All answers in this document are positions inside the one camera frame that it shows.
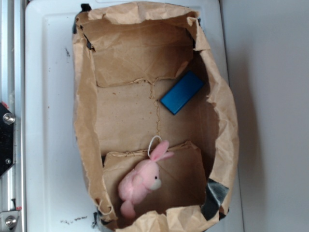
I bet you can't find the pink plush bunny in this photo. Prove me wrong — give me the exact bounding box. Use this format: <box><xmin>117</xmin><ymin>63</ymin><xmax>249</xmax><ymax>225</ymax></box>
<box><xmin>118</xmin><ymin>135</ymin><xmax>174</xmax><ymax>219</ymax></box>

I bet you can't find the blue rectangular block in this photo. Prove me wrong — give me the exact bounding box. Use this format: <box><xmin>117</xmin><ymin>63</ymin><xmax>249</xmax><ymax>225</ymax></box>
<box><xmin>160</xmin><ymin>71</ymin><xmax>205</xmax><ymax>115</ymax></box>

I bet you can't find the brown paper bag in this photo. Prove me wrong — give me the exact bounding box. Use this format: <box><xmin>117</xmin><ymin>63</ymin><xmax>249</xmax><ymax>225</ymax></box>
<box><xmin>73</xmin><ymin>1</ymin><xmax>239</xmax><ymax>232</ymax></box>

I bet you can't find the black mounting bracket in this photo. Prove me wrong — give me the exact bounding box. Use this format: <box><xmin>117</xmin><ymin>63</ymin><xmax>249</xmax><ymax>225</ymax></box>
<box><xmin>0</xmin><ymin>102</ymin><xmax>15</xmax><ymax>177</ymax></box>

